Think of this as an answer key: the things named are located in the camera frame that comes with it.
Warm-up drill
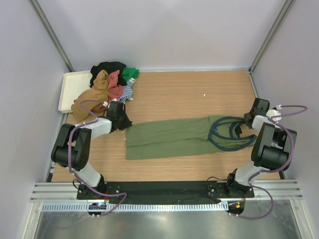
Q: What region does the tan brown tank top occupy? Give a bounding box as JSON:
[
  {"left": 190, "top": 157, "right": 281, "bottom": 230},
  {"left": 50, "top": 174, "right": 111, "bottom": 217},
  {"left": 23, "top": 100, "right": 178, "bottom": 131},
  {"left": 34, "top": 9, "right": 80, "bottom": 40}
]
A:
[{"left": 71, "top": 70, "right": 109, "bottom": 121}]

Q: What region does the olive green printed tank top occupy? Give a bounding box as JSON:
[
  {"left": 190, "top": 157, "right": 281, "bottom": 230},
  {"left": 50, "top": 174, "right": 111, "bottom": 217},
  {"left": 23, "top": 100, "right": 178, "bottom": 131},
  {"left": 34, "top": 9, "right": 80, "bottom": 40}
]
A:
[{"left": 126, "top": 116, "right": 257, "bottom": 160}]

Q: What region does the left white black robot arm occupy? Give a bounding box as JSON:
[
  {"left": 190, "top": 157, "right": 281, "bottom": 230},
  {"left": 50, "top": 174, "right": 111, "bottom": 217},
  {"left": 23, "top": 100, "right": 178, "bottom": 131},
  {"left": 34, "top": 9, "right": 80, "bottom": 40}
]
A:
[{"left": 51, "top": 100, "right": 132, "bottom": 199}]

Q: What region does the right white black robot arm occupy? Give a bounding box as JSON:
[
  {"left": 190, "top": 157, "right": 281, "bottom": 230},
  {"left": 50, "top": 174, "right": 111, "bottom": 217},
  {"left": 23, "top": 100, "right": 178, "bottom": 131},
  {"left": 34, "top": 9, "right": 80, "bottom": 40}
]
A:
[{"left": 224, "top": 98, "right": 297, "bottom": 198}]

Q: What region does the dusty pink tank top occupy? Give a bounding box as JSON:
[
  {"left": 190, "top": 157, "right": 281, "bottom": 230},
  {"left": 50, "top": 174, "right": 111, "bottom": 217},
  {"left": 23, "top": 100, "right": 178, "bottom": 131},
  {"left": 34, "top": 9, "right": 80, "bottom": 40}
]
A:
[{"left": 102, "top": 70, "right": 124, "bottom": 103}]

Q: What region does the blue white striped tank top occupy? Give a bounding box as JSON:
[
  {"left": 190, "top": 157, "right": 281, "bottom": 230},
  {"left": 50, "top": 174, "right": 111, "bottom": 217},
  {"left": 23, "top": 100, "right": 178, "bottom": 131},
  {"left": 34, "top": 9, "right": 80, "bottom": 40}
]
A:
[{"left": 117, "top": 78, "right": 136, "bottom": 103}]

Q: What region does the bright green tank top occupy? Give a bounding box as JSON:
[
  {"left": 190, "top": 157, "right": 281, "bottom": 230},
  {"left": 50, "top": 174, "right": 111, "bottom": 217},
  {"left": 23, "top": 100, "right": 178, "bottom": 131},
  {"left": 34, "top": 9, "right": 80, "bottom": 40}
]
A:
[{"left": 122, "top": 67, "right": 140, "bottom": 82}]

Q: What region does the black tank top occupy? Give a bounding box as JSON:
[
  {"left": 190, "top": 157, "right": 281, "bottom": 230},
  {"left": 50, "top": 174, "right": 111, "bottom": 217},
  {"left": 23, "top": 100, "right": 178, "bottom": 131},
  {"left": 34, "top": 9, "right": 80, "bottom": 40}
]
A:
[{"left": 90, "top": 62, "right": 127, "bottom": 88}]

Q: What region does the white plastic tray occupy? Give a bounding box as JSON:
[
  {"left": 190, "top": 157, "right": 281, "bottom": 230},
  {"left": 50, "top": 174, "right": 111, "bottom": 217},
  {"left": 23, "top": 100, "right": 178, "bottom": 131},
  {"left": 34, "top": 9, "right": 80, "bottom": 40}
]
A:
[{"left": 58, "top": 71, "right": 106, "bottom": 113}]

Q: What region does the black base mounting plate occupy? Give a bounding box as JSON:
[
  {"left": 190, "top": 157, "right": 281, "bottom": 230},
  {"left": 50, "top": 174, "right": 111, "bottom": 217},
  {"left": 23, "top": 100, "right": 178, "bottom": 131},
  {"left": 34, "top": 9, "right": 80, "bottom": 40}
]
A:
[{"left": 76, "top": 180, "right": 255, "bottom": 205}]

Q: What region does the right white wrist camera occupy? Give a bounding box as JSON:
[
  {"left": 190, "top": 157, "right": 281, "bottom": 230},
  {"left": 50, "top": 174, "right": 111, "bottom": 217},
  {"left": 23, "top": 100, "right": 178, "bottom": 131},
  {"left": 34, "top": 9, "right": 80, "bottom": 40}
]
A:
[{"left": 266, "top": 105, "right": 282, "bottom": 122}]

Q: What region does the aluminium front rail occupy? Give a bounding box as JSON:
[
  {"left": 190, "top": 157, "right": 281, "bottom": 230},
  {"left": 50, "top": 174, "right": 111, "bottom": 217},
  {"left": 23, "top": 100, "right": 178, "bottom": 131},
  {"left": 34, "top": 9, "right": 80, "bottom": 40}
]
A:
[{"left": 30, "top": 179, "right": 303, "bottom": 202}]

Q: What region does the slotted white cable duct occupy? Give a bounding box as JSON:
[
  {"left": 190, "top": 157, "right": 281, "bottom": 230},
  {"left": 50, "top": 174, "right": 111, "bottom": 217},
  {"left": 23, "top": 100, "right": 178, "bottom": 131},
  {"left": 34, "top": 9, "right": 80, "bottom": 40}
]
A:
[{"left": 41, "top": 201, "right": 228, "bottom": 213}]

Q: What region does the right aluminium frame post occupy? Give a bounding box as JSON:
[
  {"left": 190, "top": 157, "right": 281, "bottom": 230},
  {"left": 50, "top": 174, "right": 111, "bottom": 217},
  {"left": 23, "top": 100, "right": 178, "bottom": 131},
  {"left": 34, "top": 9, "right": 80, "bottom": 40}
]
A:
[{"left": 248, "top": 0, "right": 295, "bottom": 74}]

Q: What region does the aluminium frame post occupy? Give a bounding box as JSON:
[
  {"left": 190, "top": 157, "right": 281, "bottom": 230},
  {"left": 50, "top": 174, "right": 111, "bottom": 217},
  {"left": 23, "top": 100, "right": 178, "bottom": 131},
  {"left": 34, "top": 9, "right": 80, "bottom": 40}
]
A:
[
  {"left": 28, "top": 0, "right": 74, "bottom": 72},
  {"left": 248, "top": 0, "right": 295, "bottom": 74}
]

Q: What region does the left aluminium frame post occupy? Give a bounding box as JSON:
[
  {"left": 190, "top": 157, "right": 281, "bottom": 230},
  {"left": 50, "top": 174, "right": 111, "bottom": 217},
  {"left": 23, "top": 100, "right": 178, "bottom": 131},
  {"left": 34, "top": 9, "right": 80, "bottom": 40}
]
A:
[{"left": 28, "top": 0, "right": 74, "bottom": 72}]

